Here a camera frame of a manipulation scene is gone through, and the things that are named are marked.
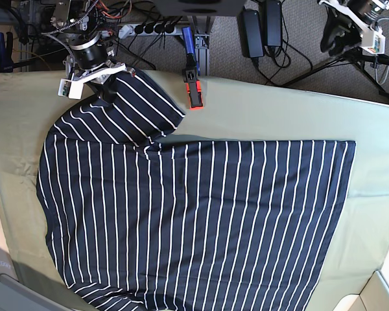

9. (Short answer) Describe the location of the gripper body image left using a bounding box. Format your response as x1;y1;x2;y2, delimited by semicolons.
58;60;127;99

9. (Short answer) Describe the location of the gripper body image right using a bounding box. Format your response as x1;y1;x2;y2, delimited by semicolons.
317;0;385;55

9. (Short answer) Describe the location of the navy white striped T-shirt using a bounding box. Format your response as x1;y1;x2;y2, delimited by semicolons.
36;73;356;310

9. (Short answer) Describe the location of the black tripod stand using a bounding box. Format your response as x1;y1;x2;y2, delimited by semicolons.
281;48;389;101

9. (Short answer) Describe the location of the green table cloth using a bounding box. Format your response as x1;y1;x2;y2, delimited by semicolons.
0;71;389;310

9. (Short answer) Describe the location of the black power adapter right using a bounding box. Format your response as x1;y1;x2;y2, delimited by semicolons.
264;0;283;47

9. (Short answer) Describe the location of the black power adapter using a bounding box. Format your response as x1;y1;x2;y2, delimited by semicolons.
264;0;283;47
240;10;264;59

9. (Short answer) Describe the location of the blue orange left clamp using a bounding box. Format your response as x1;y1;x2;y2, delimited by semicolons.
0;32;14;73

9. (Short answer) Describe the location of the blue orange clamp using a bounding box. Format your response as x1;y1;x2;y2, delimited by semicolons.
182;27;204;109
0;32;14;73

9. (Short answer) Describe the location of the blue orange centre clamp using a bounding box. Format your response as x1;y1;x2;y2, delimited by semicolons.
182;27;204;109

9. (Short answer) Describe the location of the black power adapter left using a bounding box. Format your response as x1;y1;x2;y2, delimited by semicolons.
240;10;264;59

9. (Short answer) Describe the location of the white power strip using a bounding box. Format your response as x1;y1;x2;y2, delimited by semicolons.
119;22;182;39

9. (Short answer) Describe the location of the black box under table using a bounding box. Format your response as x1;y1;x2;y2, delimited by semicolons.
152;0;246;16

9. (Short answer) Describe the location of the grey plastic bin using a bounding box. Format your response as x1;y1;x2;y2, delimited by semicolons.
0;275;69;310

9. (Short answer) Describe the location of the aluminium frame post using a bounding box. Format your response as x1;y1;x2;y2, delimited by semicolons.
187;16;215;76

